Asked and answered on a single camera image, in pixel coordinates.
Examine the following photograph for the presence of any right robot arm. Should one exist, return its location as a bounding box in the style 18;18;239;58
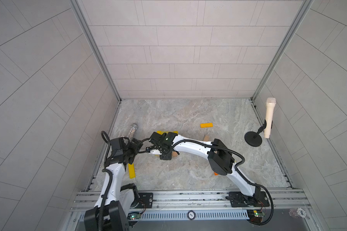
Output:
146;132;274;226

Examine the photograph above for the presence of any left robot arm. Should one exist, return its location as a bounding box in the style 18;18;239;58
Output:
84;137;139;231

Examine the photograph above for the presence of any glitter silver microphone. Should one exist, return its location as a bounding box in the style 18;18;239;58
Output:
126;123;138;140

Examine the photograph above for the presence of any amber orange far block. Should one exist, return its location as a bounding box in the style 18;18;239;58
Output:
200;123;213;128

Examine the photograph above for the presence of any left circuit board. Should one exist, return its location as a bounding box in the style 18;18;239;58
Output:
128;212;142;221

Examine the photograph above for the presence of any circuit board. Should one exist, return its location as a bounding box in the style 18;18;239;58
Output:
128;212;142;221
247;210;266;224

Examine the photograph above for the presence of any right circuit board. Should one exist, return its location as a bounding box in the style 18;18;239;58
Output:
247;210;266;224

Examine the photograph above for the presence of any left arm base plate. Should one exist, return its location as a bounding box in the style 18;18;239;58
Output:
132;192;154;209

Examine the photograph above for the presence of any round sticker on rail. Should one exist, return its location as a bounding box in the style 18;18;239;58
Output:
187;210;196;220

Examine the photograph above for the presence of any aluminium rail frame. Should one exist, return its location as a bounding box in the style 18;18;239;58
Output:
62;189;322;231

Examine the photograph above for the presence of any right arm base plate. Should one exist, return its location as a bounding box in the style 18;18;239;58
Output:
226;191;270;208

